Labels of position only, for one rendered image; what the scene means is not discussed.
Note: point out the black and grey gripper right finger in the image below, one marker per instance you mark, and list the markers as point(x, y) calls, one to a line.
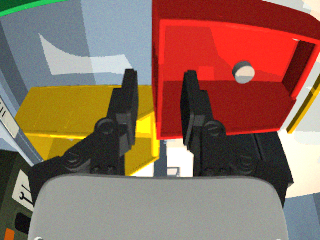
point(215, 153)

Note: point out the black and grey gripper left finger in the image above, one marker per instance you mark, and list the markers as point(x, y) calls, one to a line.
point(101, 151)

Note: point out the dark grey metal shelf rack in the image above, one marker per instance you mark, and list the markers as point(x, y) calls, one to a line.
point(74, 42)

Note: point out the yellow vertical bar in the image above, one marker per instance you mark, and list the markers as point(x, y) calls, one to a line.
point(305, 106)

